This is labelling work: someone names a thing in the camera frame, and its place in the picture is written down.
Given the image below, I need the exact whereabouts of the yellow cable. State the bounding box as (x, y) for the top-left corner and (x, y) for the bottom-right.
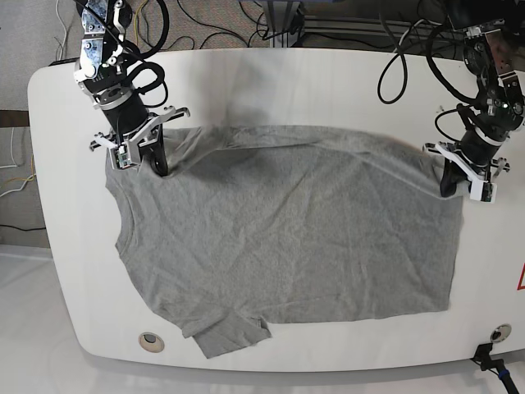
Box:
(0, 135), (38, 198)

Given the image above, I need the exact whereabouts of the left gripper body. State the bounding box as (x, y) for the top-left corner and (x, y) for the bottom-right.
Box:
(423, 129), (510, 198)

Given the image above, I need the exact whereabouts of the beige table grommet left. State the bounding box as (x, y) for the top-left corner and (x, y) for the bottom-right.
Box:
(139, 332), (165, 354)

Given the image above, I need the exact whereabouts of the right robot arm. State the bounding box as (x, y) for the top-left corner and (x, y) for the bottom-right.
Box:
(74, 1), (189, 176)

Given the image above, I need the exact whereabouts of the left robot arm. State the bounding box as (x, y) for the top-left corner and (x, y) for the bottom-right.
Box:
(424, 1), (524, 203)

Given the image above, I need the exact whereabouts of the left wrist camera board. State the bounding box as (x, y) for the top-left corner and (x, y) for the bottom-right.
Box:
(469, 180), (497, 204)

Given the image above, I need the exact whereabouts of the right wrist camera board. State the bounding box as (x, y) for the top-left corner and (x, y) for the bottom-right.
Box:
(109, 144), (137, 170)

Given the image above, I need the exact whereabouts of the black clamp with cable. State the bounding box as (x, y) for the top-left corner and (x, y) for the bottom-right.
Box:
(471, 343), (519, 394)

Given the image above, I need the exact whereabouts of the red warning sticker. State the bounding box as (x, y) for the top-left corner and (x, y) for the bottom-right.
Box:
(517, 264), (525, 291)

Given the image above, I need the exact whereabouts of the silver table grommet right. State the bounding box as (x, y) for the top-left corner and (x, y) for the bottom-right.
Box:
(490, 323), (512, 343)

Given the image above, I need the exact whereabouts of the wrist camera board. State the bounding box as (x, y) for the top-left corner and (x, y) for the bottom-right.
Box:
(469, 180), (497, 204)
(109, 144), (137, 170)

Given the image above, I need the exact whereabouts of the black aluminium frame rail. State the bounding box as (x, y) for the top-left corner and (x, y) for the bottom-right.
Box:
(304, 16), (438, 39)

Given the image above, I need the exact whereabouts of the grey t-shirt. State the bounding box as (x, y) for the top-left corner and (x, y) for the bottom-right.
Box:
(106, 126), (463, 358)

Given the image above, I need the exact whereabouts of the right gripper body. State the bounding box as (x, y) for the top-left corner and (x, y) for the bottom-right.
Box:
(89, 96), (190, 166)

